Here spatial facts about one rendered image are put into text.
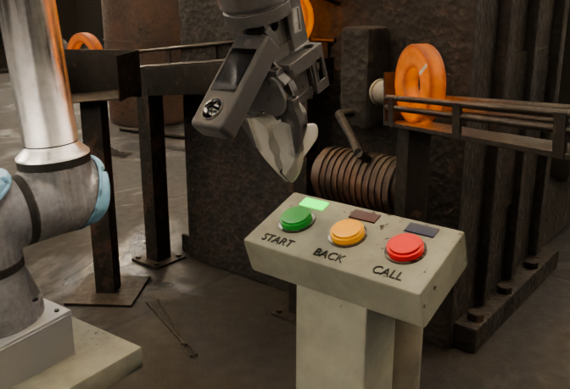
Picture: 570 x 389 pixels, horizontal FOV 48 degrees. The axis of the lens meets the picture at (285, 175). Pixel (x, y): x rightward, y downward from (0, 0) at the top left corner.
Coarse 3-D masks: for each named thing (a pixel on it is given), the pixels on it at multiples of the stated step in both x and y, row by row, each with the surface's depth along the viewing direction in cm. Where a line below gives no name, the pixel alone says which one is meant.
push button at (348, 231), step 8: (336, 224) 75; (344, 224) 74; (352, 224) 74; (360, 224) 74; (336, 232) 73; (344, 232) 73; (352, 232) 73; (360, 232) 73; (336, 240) 73; (344, 240) 72; (352, 240) 72
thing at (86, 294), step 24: (72, 72) 188; (96, 72) 187; (120, 72) 169; (72, 96) 182; (96, 96) 177; (120, 96) 169; (96, 120) 178; (96, 144) 179; (96, 240) 187; (96, 264) 190; (96, 288) 192; (120, 288) 195
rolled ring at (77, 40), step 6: (72, 36) 223; (78, 36) 221; (84, 36) 219; (90, 36) 219; (72, 42) 224; (78, 42) 222; (84, 42) 220; (90, 42) 218; (96, 42) 218; (72, 48) 225; (78, 48) 226; (90, 48) 218; (96, 48) 217; (102, 48) 219
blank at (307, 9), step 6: (300, 0) 159; (306, 0) 160; (306, 6) 159; (306, 12) 159; (312, 12) 160; (306, 18) 159; (312, 18) 161; (306, 24) 159; (312, 24) 161; (306, 30) 160
